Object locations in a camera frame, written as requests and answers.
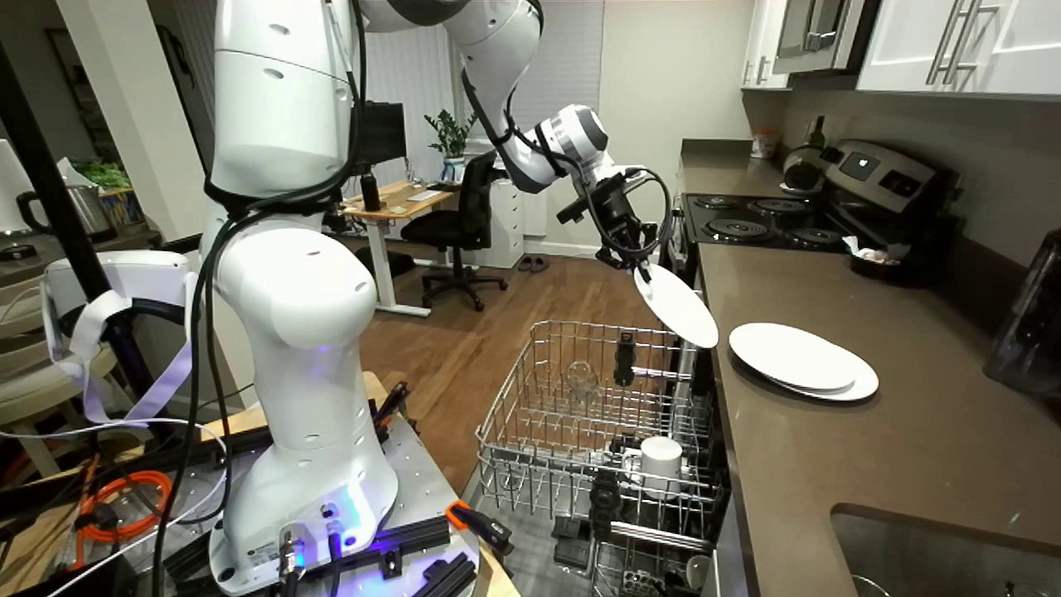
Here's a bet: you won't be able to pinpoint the robot base mounting table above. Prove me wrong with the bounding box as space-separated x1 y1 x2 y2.
110 369 522 597

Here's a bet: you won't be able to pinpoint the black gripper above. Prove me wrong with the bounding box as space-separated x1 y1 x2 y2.
585 168 658 268

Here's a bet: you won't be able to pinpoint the open dishwasher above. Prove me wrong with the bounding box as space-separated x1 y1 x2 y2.
469 240 729 597

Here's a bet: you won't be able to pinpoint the kitchen sink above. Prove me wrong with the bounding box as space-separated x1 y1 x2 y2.
829 503 1061 597

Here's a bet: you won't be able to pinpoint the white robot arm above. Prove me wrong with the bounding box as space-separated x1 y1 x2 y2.
202 0 658 597

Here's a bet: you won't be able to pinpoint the potted green plant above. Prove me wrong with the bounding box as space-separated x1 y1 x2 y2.
423 110 474 185

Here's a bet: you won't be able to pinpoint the white plate stack on counter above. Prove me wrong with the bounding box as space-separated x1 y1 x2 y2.
729 321 879 406

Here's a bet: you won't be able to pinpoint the white upper cabinets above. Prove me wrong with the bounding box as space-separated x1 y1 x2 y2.
739 0 1061 97

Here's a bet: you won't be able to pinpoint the orange cable coil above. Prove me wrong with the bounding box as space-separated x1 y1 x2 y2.
69 467 180 548

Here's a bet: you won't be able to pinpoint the black stove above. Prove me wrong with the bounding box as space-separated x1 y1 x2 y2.
682 138 959 285

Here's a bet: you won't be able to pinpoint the black office chair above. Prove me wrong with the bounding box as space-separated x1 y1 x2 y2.
400 153 506 307

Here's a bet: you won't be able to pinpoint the wire dishwasher rack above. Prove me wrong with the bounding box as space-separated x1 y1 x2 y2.
474 320 729 550

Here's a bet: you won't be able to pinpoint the white mug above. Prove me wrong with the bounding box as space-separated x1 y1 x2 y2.
641 436 682 477

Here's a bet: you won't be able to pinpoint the black bottle in rack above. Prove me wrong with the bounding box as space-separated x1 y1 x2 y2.
613 331 636 387

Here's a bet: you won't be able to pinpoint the wooden desk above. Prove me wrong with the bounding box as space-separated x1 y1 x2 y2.
342 182 452 320

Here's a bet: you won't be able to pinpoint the black kettle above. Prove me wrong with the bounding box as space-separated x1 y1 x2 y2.
779 121 841 195

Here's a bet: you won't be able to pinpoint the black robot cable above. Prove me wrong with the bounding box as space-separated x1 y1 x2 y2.
146 0 374 597

